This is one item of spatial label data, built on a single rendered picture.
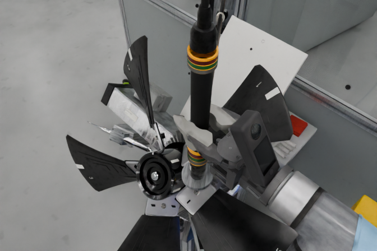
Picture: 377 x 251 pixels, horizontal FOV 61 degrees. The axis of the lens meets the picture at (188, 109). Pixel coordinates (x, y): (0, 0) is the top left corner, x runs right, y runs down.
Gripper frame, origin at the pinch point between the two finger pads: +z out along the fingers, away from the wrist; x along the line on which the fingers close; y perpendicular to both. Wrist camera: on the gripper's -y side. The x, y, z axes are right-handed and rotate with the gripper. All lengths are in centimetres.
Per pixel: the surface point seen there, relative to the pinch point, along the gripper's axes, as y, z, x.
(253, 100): 10.0, -3.1, 18.0
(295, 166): 101, -9, 70
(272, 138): 8.9, -12.1, 11.6
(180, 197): 30.0, -1.0, -3.7
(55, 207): 150, 89, -27
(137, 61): 12.8, 28.0, 10.0
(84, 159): 40, 31, -12
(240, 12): 32, 38, 70
